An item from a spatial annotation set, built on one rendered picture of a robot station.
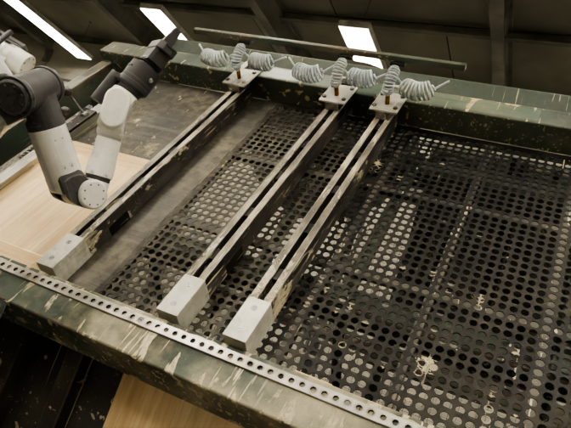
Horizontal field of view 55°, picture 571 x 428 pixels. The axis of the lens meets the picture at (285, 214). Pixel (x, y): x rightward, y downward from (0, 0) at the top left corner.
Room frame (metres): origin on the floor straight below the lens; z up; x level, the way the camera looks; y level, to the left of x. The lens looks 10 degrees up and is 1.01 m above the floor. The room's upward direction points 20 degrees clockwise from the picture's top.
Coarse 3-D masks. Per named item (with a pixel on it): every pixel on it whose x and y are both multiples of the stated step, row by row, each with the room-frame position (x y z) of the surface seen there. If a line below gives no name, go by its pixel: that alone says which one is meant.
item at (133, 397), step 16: (128, 384) 1.59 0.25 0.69; (144, 384) 1.57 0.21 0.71; (128, 400) 1.58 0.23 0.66; (144, 400) 1.56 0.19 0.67; (160, 400) 1.55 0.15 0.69; (176, 400) 1.53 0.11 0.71; (112, 416) 1.59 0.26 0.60; (128, 416) 1.57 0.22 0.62; (144, 416) 1.56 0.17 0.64; (160, 416) 1.54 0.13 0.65; (176, 416) 1.52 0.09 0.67; (192, 416) 1.50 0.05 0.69; (208, 416) 1.49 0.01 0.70
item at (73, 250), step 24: (240, 48) 1.92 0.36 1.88; (240, 72) 2.05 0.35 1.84; (240, 96) 2.02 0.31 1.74; (216, 120) 1.93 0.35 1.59; (168, 144) 1.83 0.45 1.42; (192, 144) 1.85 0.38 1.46; (144, 168) 1.75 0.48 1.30; (168, 168) 1.78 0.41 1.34; (120, 192) 1.68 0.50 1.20; (144, 192) 1.72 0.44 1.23; (96, 216) 1.63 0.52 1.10; (120, 216) 1.66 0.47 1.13; (72, 240) 1.56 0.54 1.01; (96, 240) 1.61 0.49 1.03; (48, 264) 1.51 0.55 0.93; (72, 264) 1.56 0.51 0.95
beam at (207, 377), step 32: (0, 256) 1.58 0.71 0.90; (0, 288) 1.50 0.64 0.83; (32, 288) 1.49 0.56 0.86; (32, 320) 1.47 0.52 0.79; (64, 320) 1.40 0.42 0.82; (96, 320) 1.39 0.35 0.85; (160, 320) 1.36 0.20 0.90; (96, 352) 1.40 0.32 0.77; (128, 352) 1.31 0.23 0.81; (160, 352) 1.30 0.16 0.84; (192, 352) 1.29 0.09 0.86; (160, 384) 1.34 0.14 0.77; (192, 384) 1.24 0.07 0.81; (224, 384) 1.23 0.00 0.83; (256, 384) 1.22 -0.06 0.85; (320, 384) 1.20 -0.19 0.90; (224, 416) 1.28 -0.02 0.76; (256, 416) 1.20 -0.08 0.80; (288, 416) 1.16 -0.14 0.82; (320, 416) 1.15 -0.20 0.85; (352, 416) 1.14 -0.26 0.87
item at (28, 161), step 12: (96, 108) 2.12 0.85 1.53; (96, 120) 2.10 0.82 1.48; (72, 132) 2.02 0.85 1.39; (84, 132) 2.07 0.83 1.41; (24, 156) 1.94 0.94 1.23; (36, 156) 1.93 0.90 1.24; (12, 168) 1.90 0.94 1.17; (24, 168) 1.90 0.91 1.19; (0, 180) 1.86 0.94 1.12; (12, 180) 1.88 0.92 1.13
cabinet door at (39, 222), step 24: (120, 168) 1.87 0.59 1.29; (0, 192) 1.85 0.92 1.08; (24, 192) 1.84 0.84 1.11; (48, 192) 1.82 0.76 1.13; (0, 216) 1.77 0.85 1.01; (24, 216) 1.75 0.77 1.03; (48, 216) 1.74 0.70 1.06; (72, 216) 1.72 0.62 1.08; (0, 240) 1.68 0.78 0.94; (24, 240) 1.67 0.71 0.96; (48, 240) 1.66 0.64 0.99
